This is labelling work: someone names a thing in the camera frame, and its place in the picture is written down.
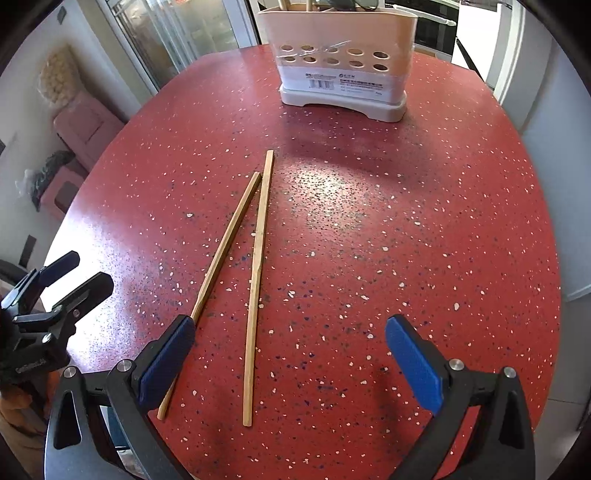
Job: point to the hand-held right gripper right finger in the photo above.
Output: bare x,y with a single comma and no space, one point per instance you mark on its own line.
413,364

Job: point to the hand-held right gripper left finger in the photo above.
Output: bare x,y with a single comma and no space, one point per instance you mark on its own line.
168,360

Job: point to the clear bag of white puffs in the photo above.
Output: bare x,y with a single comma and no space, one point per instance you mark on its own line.
56,76

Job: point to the dark transparent plastic spoon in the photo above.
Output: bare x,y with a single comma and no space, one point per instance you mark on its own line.
369,4

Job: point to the beige perforated utensil holder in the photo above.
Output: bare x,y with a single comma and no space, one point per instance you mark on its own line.
341,64

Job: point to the person's orange clothing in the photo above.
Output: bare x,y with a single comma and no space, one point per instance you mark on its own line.
21,420

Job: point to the dark crumpled cloth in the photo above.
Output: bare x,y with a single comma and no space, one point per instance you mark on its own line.
44,173

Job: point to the plain bamboo chopstick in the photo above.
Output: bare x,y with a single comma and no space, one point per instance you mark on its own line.
259,258
226,240

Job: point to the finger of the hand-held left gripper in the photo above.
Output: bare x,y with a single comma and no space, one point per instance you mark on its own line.
57,270
87,290

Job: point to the sliding glass door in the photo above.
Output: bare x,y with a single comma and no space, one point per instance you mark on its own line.
180,37

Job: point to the pink stool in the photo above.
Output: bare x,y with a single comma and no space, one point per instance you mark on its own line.
64,191
85,129

